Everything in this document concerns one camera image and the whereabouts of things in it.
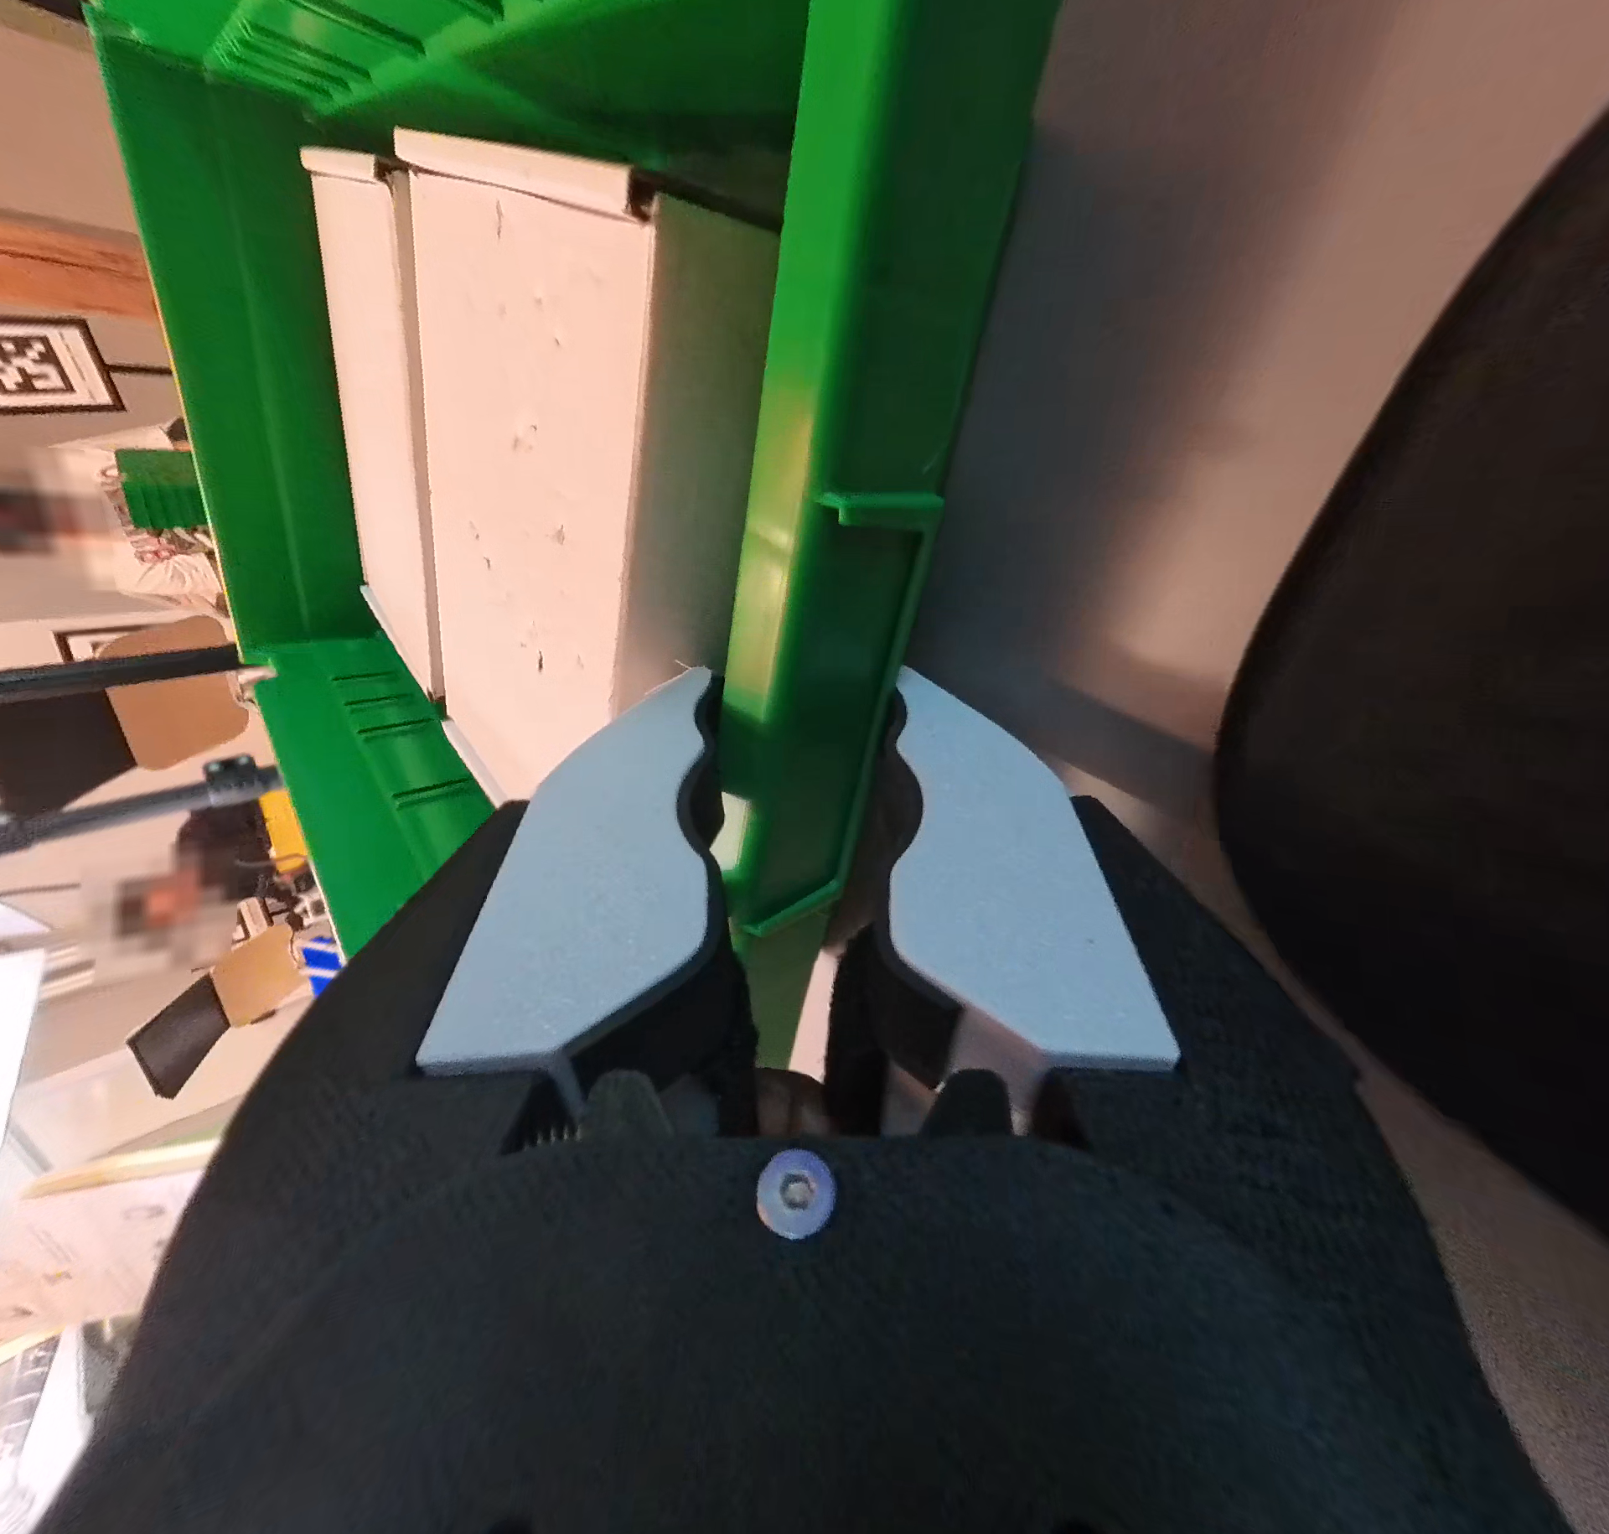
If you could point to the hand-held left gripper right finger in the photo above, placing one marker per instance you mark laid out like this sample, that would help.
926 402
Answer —
1019 905

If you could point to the black light stand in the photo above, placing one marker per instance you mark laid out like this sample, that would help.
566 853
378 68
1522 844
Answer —
126 668

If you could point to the small blue basket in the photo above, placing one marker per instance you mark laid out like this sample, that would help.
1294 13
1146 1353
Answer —
320 961

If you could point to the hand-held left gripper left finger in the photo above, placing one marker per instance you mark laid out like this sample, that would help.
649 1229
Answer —
591 905

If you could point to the white cardboard box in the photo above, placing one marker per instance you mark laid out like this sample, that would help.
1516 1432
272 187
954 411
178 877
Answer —
365 428
529 453

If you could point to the framed black white marker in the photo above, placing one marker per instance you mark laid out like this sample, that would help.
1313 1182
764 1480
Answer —
44 365

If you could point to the green plastic bin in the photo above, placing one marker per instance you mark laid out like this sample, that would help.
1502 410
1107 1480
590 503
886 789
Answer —
868 239

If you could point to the yellow box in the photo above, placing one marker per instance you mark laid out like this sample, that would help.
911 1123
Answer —
283 830

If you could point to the tan board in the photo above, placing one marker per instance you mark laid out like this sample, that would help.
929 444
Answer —
257 981
177 692

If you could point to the small green bin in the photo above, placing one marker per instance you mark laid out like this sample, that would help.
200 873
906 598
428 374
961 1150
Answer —
157 483

